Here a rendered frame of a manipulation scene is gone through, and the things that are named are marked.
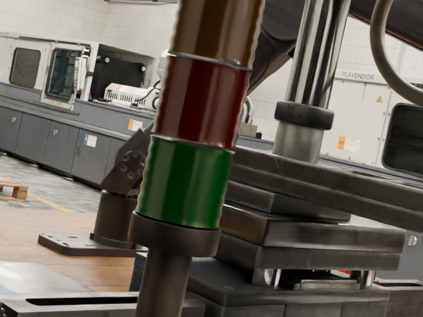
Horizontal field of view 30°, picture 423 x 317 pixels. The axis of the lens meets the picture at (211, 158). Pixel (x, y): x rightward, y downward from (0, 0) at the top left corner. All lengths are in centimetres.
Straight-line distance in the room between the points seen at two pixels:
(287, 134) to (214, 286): 14
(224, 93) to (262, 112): 961
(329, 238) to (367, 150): 569
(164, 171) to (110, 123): 864
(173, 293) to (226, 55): 10
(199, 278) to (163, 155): 24
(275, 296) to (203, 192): 25
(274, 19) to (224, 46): 62
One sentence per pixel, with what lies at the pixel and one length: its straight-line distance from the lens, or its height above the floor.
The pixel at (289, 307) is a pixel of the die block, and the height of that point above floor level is 97.
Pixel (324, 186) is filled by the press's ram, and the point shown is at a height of 107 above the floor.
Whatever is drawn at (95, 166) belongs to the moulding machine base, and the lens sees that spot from 909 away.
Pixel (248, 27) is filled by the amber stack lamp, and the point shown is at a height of 114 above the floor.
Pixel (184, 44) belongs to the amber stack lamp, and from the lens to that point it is 33.
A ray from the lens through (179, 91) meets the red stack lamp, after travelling 33.
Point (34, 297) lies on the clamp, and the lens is 48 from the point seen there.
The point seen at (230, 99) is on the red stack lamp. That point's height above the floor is 111.
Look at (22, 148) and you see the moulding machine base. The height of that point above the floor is 19.
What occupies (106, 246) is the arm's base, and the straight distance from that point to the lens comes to 101.
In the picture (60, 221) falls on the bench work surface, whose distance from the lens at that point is 119.
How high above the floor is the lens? 110
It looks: 3 degrees down
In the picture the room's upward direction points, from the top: 12 degrees clockwise
